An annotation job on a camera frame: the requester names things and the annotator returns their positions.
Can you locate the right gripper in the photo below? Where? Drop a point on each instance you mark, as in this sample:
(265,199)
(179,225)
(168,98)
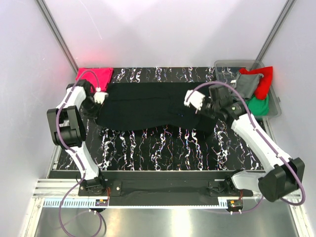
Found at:
(202,110)

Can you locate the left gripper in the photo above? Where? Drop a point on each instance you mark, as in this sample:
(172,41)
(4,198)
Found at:
(94,116)

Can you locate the black t-shirt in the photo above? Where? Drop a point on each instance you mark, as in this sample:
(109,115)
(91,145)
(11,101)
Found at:
(137,106)

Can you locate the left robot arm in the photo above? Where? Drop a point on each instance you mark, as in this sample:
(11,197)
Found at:
(68,132)

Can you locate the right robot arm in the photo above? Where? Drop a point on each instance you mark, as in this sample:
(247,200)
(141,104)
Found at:
(282,176)

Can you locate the pink folded t-shirt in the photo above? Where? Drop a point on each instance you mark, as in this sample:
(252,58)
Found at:
(98,77)

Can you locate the clear plastic bin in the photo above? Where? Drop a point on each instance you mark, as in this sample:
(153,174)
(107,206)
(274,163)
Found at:
(226,71)

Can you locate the grey t-shirt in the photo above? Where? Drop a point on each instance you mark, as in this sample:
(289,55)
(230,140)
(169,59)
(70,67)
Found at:
(245,85)

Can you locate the green t-shirt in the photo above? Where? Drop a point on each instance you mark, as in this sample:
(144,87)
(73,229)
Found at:
(258,107)

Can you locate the red t-shirt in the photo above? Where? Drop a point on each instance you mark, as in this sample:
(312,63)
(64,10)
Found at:
(265,82)

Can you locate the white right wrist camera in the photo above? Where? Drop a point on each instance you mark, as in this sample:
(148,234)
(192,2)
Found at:
(195,99)

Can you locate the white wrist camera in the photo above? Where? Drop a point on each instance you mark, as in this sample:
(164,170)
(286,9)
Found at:
(100,96)
(195,99)

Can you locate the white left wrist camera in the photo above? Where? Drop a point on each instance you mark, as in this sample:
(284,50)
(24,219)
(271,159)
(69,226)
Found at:
(100,96)

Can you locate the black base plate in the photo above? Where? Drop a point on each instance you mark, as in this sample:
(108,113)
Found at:
(189,200)

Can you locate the aluminium frame rail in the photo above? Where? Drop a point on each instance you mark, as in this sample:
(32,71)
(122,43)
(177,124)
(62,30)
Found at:
(118,188)

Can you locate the right aluminium corner post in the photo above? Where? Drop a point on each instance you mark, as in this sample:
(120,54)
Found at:
(289,4)

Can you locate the aluminium corner post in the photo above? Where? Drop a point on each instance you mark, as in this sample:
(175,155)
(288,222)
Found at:
(289,4)
(57,34)

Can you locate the left aluminium corner post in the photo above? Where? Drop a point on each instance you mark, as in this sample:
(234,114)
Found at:
(57,34)

